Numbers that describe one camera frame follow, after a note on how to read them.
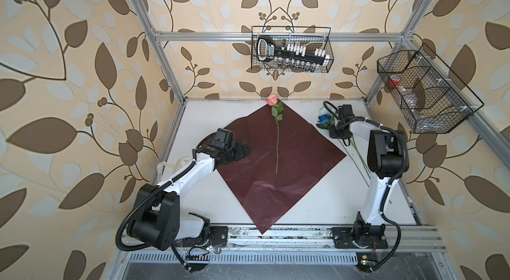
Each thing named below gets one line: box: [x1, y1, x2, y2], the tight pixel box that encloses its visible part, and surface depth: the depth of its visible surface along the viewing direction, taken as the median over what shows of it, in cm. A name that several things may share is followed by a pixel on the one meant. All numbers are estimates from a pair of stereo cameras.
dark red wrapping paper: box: [217, 102, 347, 235], surface depth 96 cm
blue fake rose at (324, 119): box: [317, 114, 332, 125], surface depth 109 cm
